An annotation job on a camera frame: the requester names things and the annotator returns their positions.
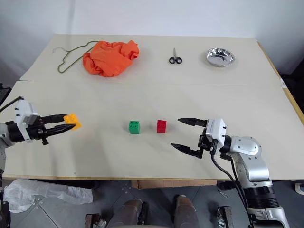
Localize dark rounded brown shape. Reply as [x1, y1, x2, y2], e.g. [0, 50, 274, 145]
[109, 199, 148, 228]
[174, 194, 200, 228]

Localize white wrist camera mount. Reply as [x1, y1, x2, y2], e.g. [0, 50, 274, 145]
[205, 118, 227, 150]
[14, 96, 39, 144]

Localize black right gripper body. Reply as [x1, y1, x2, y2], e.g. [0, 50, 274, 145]
[198, 127, 219, 154]

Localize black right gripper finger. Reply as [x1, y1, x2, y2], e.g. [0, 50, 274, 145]
[177, 117, 208, 128]
[170, 142, 203, 159]

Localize red toy brick cube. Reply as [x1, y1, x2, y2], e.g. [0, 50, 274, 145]
[156, 120, 167, 133]

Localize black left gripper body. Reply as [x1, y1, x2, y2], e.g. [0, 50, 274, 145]
[25, 115, 52, 146]

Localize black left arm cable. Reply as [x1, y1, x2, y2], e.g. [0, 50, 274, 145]
[0, 95, 25, 113]

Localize crumpled orange cloth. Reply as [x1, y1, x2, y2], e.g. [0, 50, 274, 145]
[82, 40, 140, 78]

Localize clear plastic bag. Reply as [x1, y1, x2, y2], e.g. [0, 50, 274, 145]
[3, 179, 94, 214]

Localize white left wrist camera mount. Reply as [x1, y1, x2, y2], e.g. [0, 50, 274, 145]
[14, 96, 39, 144]

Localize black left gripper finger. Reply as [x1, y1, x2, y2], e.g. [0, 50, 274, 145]
[40, 114, 69, 124]
[44, 124, 76, 137]

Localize green toy brick cube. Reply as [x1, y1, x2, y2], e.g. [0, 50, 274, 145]
[128, 120, 141, 135]

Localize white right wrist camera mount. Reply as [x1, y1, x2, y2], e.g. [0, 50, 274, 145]
[205, 118, 227, 150]

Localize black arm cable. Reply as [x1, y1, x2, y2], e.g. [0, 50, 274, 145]
[209, 140, 256, 228]
[0, 95, 25, 113]

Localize shiny steel bowl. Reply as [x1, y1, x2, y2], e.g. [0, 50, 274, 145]
[205, 47, 236, 68]

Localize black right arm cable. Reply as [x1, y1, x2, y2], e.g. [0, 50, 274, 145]
[209, 140, 256, 228]

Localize yellow toy brick cube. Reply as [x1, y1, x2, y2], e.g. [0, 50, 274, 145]
[63, 113, 83, 132]

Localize black handled scissors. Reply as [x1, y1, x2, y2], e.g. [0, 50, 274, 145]
[169, 47, 183, 65]

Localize olive wire clothes hanger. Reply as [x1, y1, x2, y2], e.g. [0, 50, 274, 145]
[52, 40, 98, 74]

